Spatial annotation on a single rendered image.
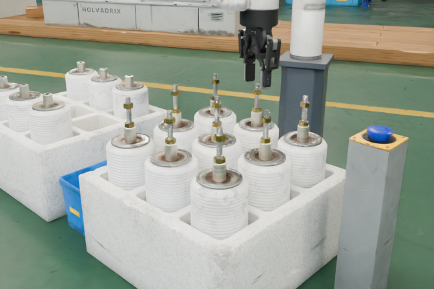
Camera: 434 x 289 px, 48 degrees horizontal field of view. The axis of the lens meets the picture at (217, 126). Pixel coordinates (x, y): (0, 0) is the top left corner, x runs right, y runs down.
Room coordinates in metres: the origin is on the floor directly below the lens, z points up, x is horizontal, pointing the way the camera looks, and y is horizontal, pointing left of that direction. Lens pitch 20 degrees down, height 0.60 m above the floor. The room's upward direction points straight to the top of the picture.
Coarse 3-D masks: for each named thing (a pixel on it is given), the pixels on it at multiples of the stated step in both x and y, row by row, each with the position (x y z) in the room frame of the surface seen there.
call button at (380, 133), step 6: (372, 126) 0.74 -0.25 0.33; (378, 126) 0.74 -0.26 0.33; (384, 126) 0.74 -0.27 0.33; (372, 132) 0.72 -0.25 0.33; (378, 132) 0.72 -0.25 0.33; (384, 132) 0.72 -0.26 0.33; (390, 132) 0.72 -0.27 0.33; (372, 138) 0.72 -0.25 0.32; (378, 138) 0.72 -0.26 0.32; (384, 138) 0.72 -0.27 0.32
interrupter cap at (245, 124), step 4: (244, 120) 0.99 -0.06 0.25; (248, 120) 0.99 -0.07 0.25; (240, 124) 0.96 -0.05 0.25; (244, 124) 0.96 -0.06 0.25; (248, 124) 0.97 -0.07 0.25; (272, 124) 0.96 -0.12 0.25; (244, 128) 0.94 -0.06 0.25; (248, 128) 0.93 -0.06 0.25; (252, 128) 0.94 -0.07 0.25; (256, 128) 0.94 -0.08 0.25; (260, 128) 0.94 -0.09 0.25; (272, 128) 0.94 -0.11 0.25
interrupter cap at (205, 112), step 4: (204, 108) 1.07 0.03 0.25; (208, 108) 1.07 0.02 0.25; (220, 108) 1.07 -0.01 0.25; (224, 108) 1.07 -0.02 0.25; (228, 108) 1.06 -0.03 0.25; (200, 112) 1.04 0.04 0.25; (204, 112) 1.04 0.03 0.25; (208, 112) 1.05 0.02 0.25; (220, 112) 1.05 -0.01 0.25; (224, 112) 1.04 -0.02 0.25; (228, 112) 1.04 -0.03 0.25; (204, 116) 1.02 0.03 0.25; (208, 116) 1.01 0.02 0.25; (212, 116) 1.01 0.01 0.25; (220, 116) 1.01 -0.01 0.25; (224, 116) 1.01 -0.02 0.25; (228, 116) 1.02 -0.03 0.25
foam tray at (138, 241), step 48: (96, 192) 0.83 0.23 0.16; (144, 192) 0.81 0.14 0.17; (336, 192) 0.84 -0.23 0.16; (96, 240) 0.84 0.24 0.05; (144, 240) 0.73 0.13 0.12; (192, 240) 0.65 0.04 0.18; (240, 240) 0.64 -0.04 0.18; (288, 240) 0.73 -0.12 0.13; (336, 240) 0.85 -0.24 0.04; (144, 288) 0.74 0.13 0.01; (192, 288) 0.65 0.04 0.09; (240, 288) 0.63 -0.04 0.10; (288, 288) 0.73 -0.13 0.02
